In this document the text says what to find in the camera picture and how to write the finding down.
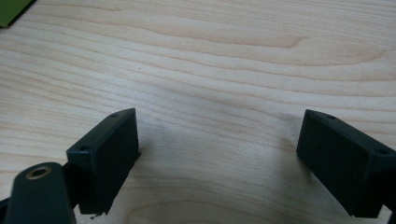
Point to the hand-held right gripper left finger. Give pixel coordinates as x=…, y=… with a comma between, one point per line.
x=104, y=161

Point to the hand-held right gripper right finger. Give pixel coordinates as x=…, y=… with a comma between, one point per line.
x=342, y=161

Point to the green box lid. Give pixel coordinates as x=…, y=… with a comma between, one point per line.
x=11, y=11

